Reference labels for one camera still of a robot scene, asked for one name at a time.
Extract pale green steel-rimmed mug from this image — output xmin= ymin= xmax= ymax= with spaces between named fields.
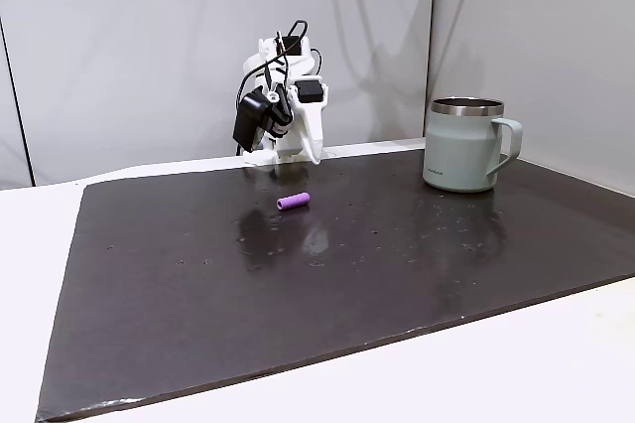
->
xmin=422 ymin=96 xmax=525 ymax=195

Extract black cable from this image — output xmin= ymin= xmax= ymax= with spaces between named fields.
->
xmin=233 ymin=20 xmax=324 ymax=105

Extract purple pen grip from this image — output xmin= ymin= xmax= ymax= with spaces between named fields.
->
xmin=276 ymin=191 xmax=312 ymax=212

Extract dark brown table mat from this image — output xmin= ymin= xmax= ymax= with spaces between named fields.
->
xmin=34 ymin=146 xmax=635 ymax=423

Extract black oval camera box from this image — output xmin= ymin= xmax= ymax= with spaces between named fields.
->
xmin=232 ymin=86 xmax=273 ymax=152

